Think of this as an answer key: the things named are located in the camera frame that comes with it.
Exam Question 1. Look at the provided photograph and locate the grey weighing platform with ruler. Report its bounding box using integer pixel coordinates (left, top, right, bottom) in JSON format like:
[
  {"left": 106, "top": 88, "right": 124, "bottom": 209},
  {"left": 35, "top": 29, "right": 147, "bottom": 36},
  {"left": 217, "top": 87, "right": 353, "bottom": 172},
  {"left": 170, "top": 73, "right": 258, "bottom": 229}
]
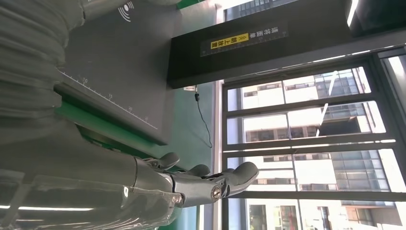
[{"left": 54, "top": 0, "right": 180, "bottom": 147}]

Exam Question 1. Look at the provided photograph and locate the right arm ribbed grey sleeve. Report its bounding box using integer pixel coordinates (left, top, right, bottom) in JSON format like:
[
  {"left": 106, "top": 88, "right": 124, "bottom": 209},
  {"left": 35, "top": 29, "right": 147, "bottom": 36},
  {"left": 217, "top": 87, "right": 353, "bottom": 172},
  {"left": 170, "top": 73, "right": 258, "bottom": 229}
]
[{"left": 0, "top": 0, "right": 87, "bottom": 147}]

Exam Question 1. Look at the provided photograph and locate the large metal-framed window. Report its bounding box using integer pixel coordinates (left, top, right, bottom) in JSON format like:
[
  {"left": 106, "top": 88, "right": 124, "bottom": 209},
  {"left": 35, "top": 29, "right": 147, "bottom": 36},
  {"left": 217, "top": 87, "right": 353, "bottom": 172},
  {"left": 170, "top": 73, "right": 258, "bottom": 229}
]
[{"left": 215, "top": 0, "right": 406, "bottom": 230}]

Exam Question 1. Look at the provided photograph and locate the dark overhead light housing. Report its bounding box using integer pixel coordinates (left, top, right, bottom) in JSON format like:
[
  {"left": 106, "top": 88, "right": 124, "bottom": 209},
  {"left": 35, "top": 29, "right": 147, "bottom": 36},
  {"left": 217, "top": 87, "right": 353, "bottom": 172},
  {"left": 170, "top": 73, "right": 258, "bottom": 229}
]
[{"left": 346, "top": 0, "right": 406, "bottom": 37}]

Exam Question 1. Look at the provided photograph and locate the thin black cable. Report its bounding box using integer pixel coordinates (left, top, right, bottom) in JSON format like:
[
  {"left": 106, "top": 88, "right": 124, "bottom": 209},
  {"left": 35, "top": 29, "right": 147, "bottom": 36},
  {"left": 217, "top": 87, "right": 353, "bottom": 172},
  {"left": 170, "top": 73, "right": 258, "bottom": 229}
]
[{"left": 193, "top": 92, "right": 214, "bottom": 150}]

